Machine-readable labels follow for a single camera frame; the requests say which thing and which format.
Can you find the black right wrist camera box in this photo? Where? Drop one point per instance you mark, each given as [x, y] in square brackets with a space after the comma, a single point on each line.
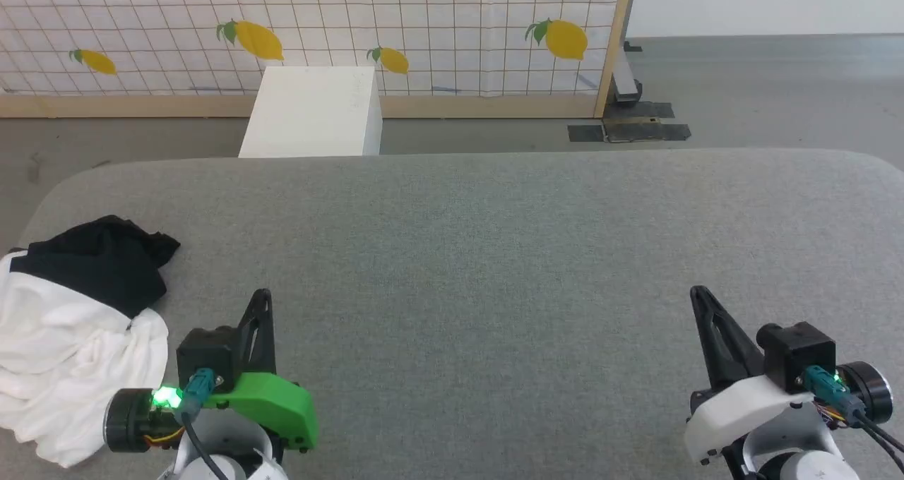
[798, 353]

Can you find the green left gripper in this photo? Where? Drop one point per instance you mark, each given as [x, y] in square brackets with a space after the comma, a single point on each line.
[275, 406]

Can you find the lemon print partition screen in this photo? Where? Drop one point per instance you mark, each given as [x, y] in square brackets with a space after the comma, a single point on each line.
[424, 14]

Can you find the grey fabric sofa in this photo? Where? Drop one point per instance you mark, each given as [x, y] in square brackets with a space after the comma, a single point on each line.
[494, 254]

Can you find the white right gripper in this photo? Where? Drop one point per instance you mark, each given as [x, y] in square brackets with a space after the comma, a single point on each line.
[741, 409]

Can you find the white rectangular box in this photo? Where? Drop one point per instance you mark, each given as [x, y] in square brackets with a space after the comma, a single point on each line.
[311, 113]

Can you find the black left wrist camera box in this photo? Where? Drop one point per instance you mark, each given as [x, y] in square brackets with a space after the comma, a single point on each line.
[208, 356]

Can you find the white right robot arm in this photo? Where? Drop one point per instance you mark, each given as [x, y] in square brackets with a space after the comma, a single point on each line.
[798, 452]

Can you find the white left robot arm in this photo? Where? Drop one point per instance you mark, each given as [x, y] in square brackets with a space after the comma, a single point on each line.
[226, 459]

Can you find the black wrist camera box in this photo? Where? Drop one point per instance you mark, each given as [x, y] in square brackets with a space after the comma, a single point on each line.
[208, 356]
[798, 353]

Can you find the white shirt with black sleeves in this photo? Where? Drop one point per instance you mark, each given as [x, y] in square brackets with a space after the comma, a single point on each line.
[63, 339]

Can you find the grey metal screen foot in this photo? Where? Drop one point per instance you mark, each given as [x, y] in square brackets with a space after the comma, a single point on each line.
[625, 85]

